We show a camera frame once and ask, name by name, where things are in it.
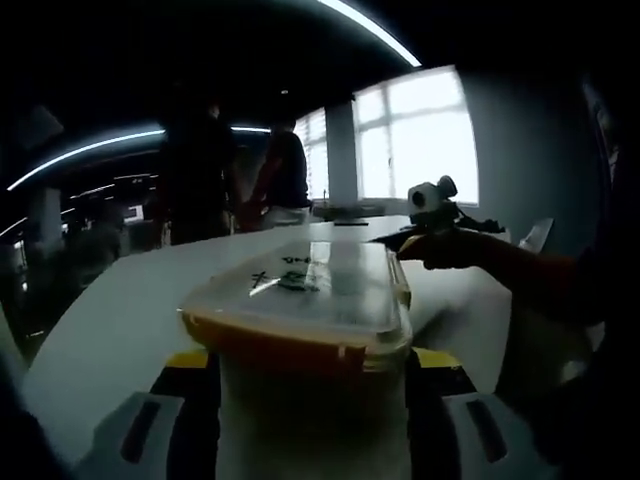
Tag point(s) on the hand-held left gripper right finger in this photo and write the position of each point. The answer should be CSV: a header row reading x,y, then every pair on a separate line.
x,y
430,430

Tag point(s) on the window with blinds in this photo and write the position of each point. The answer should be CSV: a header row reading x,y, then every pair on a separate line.
x,y
315,160

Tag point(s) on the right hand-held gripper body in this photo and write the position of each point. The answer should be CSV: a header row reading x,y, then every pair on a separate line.
x,y
422,197

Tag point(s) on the ceiling light strip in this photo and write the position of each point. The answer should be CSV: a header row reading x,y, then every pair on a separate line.
x,y
250,128
380,33
90,149

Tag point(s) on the ceiling air vent panel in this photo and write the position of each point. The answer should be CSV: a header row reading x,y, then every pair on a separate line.
x,y
42,125

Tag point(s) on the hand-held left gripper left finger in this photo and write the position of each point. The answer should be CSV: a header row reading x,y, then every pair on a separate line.
x,y
190,430

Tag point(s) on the dark laptop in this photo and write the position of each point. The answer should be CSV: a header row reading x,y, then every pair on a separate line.
x,y
352,222

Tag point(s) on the clear plastic bag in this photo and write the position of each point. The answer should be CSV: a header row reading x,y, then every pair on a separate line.
x,y
537,232

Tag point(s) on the large bright window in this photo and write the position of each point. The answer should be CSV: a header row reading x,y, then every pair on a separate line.
x,y
425,140

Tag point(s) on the person's right hand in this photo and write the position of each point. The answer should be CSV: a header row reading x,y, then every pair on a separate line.
x,y
450,255

